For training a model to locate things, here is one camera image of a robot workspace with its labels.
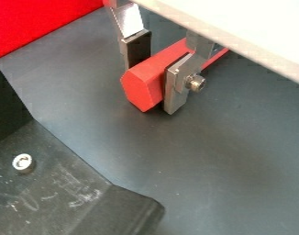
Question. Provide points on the black curved peg holder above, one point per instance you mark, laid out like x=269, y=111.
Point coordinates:
x=63, y=198

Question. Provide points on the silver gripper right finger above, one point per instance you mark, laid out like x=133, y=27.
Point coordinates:
x=183, y=75

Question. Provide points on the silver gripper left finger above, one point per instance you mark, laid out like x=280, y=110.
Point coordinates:
x=133, y=36

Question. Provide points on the silver holder screw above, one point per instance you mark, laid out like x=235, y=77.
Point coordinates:
x=22, y=163

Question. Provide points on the red peg board base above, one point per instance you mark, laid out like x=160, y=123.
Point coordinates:
x=28, y=19

